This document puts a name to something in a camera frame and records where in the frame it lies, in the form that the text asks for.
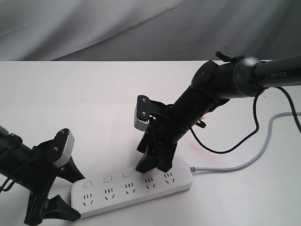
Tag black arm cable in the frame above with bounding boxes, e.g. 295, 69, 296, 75
188, 86, 301, 153
0, 150, 33, 194

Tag grey backdrop cloth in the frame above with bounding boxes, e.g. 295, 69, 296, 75
0, 0, 301, 61

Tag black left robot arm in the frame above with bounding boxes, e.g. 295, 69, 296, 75
0, 128, 85, 226

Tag grey power cable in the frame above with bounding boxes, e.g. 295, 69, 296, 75
189, 112, 301, 174

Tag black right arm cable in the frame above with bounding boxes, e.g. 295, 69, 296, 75
188, 86, 301, 153

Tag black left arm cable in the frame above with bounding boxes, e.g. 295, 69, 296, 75
0, 150, 33, 194

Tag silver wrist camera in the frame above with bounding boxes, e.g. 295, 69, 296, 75
52, 128, 75, 168
134, 95, 151, 131

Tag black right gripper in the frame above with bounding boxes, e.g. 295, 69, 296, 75
135, 100, 181, 173

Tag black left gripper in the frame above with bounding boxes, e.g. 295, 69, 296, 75
24, 139, 85, 224

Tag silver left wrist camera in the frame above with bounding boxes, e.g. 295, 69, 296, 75
52, 128, 75, 168

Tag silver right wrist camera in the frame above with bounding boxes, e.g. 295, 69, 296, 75
134, 95, 151, 131

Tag white five-outlet power strip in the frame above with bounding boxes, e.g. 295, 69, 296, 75
71, 156, 193, 218

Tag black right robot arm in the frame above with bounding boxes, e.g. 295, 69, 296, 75
134, 52, 301, 173

